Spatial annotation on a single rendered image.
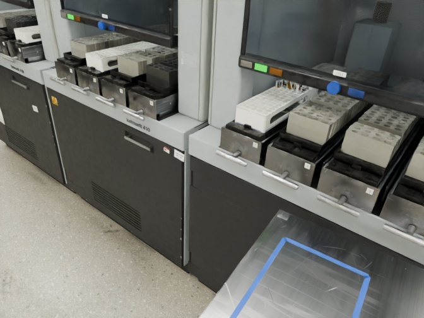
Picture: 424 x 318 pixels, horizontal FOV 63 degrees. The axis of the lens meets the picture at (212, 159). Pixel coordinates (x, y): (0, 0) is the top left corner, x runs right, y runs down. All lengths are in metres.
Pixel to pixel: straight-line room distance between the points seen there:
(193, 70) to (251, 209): 0.47
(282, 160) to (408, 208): 0.30
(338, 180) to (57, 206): 1.57
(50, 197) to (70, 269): 0.56
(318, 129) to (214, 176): 0.36
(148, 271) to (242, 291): 1.12
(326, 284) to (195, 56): 0.77
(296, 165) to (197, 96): 0.42
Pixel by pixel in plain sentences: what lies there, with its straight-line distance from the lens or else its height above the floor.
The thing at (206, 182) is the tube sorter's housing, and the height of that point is 0.59.
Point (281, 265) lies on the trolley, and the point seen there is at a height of 0.82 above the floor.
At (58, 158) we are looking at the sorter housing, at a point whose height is 0.27.
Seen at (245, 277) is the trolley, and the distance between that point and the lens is 0.56.
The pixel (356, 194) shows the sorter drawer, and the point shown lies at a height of 0.77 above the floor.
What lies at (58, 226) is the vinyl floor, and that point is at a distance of 1.94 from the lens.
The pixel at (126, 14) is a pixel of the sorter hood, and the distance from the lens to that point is 1.29.
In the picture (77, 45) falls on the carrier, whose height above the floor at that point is 0.87.
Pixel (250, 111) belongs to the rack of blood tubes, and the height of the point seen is 0.86.
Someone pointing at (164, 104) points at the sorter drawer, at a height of 0.78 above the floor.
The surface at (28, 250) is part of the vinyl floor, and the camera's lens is 1.86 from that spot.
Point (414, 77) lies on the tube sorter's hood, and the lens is 0.83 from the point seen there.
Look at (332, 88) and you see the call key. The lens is 0.86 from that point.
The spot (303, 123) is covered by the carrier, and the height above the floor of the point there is 0.86.
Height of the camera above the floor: 1.25
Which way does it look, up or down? 32 degrees down
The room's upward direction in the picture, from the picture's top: 3 degrees clockwise
